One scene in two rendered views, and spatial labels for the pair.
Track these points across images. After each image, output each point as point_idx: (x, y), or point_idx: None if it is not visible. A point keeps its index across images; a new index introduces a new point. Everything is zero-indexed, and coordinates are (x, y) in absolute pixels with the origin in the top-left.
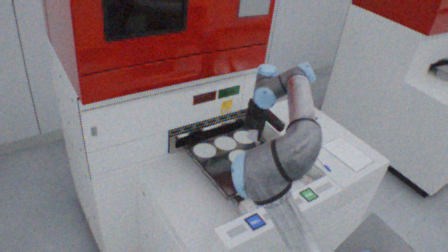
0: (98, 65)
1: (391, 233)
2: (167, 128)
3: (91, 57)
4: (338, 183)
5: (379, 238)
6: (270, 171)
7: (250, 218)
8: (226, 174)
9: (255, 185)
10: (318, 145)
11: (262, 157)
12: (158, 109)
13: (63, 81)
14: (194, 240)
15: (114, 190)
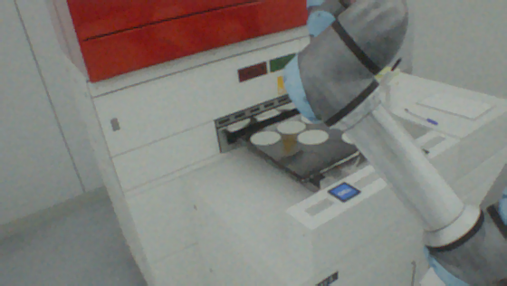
0: (101, 25)
1: None
2: (212, 117)
3: (90, 14)
4: (453, 134)
5: None
6: (339, 55)
7: (336, 189)
8: (297, 157)
9: (321, 87)
10: (403, 7)
11: (322, 42)
12: (195, 90)
13: (78, 83)
14: (264, 243)
15: (157, 210)
